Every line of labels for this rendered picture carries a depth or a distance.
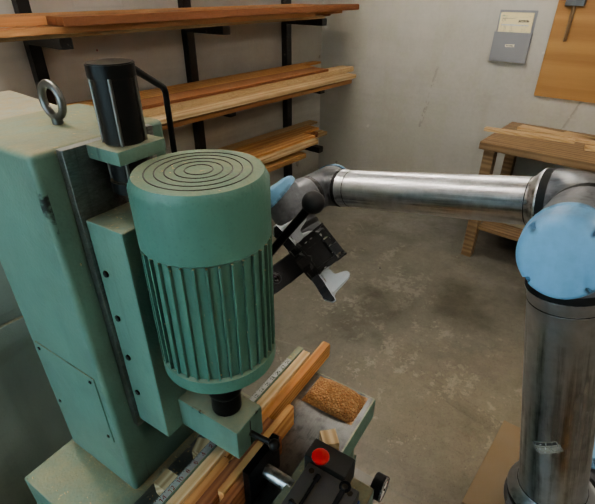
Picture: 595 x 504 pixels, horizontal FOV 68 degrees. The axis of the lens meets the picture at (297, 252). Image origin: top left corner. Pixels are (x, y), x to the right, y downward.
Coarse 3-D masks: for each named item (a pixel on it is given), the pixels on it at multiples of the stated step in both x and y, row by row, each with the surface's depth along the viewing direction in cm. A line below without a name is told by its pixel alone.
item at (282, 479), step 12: (264, 444) 79; (264, 456) 78; (276, 456) 82; (252, 468) 75; (264, 468) 79; (276, 468) 79; (252, 480) 76; (264, 480) 81; (276, 480) 77; (288, 480) 77; (252, 492) 78
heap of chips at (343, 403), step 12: (324, 384) 101; (336, 384) 100; (312, 396) 99; (324, 396) 98; (336, 396) 97; (348, 396) 97; (360, 396) 100; (324, 408) 97; (336, 408) 96; (348, 408) 95; (360, 408) 97; (348, 420) 95
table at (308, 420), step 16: (368, 400) 100; (304, 416) 96; (320, 416) 96; (368, 416) 99; (288, 432) 92; (304, 432) 92; (336, 432) 92; (352, 432) 92; (288, 448) 89; (304, 448) 89; (352, 448) 94; (288, 464) 86; (272, 496) 81
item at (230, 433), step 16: (192, 400) 78; (208, 400) 78; (192, 416) 79; (208, 416) 76; (240, 416) 75; (256, 416) 77; (208, 432) 78; (224, 432) 74; (240, 432) 73; (224, 448) 77; (240, 448) 75
